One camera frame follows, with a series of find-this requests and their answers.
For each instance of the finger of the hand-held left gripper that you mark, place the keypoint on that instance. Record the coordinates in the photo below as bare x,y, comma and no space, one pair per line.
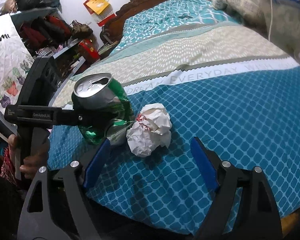
70,117

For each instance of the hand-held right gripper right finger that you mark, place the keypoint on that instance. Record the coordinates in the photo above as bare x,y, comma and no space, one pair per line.
205,165

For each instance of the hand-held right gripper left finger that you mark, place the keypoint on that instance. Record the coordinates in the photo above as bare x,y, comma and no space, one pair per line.
96,165

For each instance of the green drink can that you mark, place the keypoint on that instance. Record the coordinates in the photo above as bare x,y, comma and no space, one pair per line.
102,97

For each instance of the white paper red print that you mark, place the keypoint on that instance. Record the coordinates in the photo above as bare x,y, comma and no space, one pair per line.
150,135

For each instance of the person's left hand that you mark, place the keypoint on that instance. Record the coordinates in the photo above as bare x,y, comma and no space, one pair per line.
27,166

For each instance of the white plant print cloth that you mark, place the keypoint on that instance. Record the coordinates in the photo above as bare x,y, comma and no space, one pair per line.
5,62

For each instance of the hanging red and dark clothes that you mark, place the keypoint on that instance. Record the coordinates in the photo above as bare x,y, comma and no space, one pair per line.
32,33

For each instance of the beige and blue bed mat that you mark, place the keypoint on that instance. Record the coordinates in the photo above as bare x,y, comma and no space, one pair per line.
215,105

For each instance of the red bag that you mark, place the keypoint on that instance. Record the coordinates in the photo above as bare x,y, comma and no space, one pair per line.
88,47

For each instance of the camouflage handbag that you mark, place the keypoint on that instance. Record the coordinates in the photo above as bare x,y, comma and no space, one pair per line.
81,30

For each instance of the grey shelf rack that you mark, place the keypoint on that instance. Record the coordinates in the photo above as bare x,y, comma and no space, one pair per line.
27,13

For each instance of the teal patterned quilt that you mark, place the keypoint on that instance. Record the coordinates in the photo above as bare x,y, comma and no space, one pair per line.
165,17

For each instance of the carved wooden headboard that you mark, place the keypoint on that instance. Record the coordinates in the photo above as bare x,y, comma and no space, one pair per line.
145,1

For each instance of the patterned pillow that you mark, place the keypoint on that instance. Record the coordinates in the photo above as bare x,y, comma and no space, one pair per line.
237,0

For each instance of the red yellow wall calendar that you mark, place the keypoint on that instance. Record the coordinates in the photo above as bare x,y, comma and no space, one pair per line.
97,3

